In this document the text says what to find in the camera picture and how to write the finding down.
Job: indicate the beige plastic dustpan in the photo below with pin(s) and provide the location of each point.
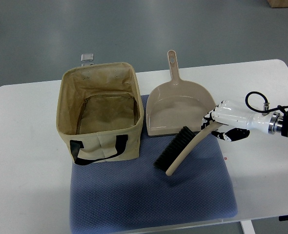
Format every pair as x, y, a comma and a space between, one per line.
176, 103

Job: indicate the beige hand broom black bristles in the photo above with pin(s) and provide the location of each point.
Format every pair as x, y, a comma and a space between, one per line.
181, 145

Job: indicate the cardboard box corner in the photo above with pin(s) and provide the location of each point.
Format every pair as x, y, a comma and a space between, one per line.
278, 3

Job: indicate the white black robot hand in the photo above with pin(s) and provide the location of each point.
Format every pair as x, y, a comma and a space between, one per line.
241, 118

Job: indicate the yellow fabric bag black handle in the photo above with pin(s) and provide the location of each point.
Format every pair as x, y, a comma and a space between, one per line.
100, 113

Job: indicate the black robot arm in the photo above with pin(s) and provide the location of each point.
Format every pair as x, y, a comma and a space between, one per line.
285, 117

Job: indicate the blue textured cushion mat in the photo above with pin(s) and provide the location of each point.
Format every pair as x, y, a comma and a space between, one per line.
119, 196

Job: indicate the white table leg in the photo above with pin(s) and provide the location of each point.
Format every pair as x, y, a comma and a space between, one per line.
247, 227

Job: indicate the small metal clip block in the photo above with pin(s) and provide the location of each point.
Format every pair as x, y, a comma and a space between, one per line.
87, 59

